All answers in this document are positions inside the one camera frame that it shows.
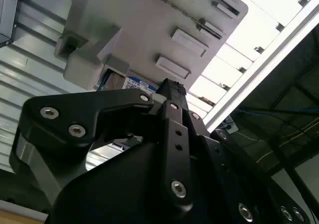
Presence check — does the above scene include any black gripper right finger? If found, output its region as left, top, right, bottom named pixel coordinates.
left=174, top=81, right=310, bottom=224

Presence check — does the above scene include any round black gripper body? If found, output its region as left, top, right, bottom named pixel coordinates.
left=48, top=141, right=235, bottom=224

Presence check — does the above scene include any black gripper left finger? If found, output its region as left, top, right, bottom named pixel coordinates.
left=9, top=79, right=195, bottom=210

